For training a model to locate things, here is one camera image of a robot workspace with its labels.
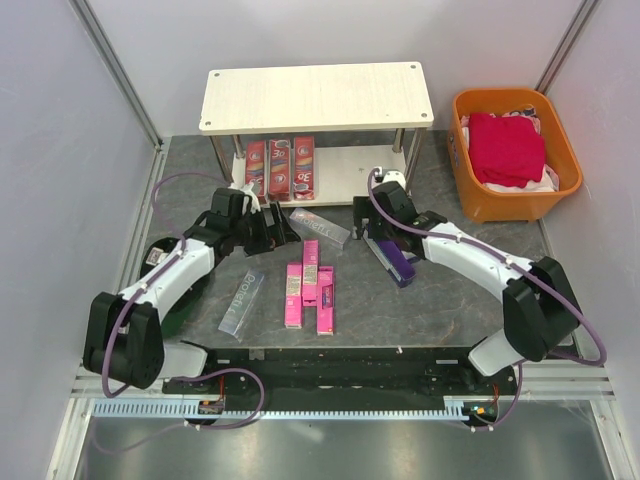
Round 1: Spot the pink box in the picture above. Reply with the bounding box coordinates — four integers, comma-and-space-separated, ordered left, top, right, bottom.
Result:
284, 263, 303, 329
316, 266, 335, 335
301, 240, 319, 307

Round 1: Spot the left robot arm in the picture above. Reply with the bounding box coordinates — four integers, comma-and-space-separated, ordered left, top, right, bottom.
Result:
82, 186, 301, 398

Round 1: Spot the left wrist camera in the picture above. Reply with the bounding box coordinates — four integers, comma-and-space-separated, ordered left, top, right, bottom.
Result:
229, 181, 261, 214

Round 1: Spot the clear Protefix box front left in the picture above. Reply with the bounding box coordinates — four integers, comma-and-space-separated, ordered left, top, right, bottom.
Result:
218, 269, 265, 342

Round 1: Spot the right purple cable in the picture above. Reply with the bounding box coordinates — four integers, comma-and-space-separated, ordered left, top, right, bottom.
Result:
367, 167, 609, 434

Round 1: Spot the pink box middle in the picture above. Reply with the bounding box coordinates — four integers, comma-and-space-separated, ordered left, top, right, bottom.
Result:
301, 240, 319, 307

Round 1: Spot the red folded cloth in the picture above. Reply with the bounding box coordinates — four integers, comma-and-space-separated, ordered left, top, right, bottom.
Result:
468, 113, 546, 188

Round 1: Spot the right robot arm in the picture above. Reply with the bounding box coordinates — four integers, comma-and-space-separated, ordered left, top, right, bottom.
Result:
353, 181, 580, 394

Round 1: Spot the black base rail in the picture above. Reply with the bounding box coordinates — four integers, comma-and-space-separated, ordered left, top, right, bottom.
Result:
159, 340, 521, 401

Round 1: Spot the clear Protefix box near shelf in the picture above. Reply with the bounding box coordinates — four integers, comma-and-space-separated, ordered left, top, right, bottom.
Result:
289, 208, 351, 249

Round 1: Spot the pink box left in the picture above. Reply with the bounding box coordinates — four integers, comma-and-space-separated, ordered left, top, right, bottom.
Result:
284, 263, 303, 329

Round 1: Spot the slotted cable duct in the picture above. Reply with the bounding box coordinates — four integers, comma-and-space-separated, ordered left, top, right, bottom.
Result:
91, 398, 481, 421

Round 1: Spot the orange plastic basket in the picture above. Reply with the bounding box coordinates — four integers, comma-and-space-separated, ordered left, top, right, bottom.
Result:
448, 88, 583, 223

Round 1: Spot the red 3D toothpaste box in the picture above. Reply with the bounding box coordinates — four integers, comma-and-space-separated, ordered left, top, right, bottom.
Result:
293, 136, 315, 200

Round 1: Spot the purple toothpaste box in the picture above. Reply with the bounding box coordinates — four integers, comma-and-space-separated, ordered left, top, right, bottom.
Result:
363, 235, 419, 288

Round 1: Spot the silver red toothpaste box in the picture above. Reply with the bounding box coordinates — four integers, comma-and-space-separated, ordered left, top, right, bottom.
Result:
245, 140, 267, 203

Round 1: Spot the pink box right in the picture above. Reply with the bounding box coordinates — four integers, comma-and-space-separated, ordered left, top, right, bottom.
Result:
316, 266, 335, 335

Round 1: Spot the white two-tier shelf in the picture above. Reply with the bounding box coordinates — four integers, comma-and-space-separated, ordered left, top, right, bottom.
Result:
199, 61, 434, 208

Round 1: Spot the silver backed toothpaste box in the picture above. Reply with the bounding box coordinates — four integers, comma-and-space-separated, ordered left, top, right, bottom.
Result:
268, 139, 291, 201

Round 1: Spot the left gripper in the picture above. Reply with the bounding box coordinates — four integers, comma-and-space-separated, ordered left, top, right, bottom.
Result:
230, 201, 299, 257

